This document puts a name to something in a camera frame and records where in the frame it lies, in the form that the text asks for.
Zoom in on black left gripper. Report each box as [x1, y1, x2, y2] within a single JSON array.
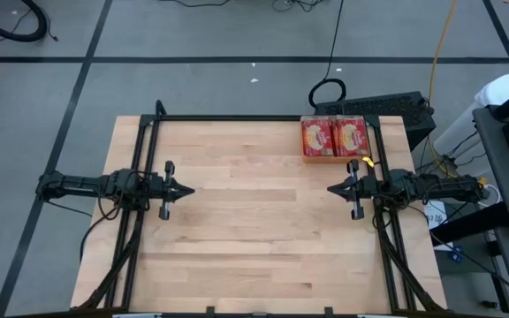
[[148, 160, 196, 221]]

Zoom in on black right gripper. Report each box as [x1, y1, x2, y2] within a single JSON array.
[[327, 159, 391, 221]]

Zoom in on orange plastic basket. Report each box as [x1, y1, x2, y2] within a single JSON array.
[[300, 114, 373, 165]]

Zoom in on white paper sheet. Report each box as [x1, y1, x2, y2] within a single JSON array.
[[422, 199, 449, 231]]

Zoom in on white cylindrical bin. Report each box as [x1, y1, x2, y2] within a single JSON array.
[[433, 73, 509, 154]]

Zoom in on black aluminium table frame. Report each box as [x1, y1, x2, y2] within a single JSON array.
[[71, 99, 448, 318]]

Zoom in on black cable with coil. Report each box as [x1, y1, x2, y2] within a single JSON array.
[[308, 0, 347, 110]]

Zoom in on yellow cable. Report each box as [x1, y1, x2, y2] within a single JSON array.
[[426, 0, 459, 178]]

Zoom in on thick black hose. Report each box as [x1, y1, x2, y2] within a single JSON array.
[[0, 0, 49, 43]]

